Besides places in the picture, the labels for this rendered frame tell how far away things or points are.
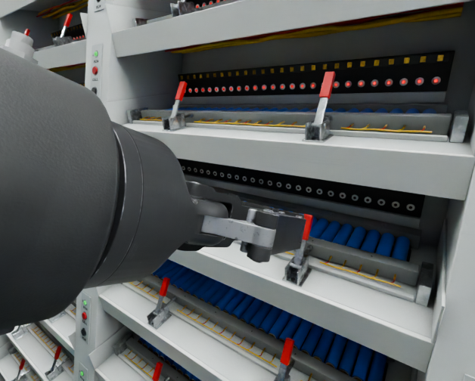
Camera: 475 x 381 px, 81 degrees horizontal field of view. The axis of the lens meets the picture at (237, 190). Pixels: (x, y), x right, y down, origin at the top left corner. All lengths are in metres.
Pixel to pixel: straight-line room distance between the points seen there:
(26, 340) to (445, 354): 1.22
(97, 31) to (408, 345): 0.75
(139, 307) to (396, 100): 0.62
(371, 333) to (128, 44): 0.62
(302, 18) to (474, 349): 0.40
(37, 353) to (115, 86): 0.92
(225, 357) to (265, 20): 0.53
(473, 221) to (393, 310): 0.13
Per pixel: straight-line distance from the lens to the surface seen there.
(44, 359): 1.22
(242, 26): 0.46
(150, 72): 0.74
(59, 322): 1.02
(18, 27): 1.38
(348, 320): 0.39
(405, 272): 0.42
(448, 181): 0.35
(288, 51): 0.64
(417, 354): 0.39
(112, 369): 0.84
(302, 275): 0.40
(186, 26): 0.53
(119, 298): 0.72
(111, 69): 0.68
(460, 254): 0.35
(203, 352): 0.57
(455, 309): 0.36
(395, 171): 0.34
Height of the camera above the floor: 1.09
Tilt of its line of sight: 8 degrees down
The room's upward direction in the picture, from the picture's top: 7 degrees clockwise
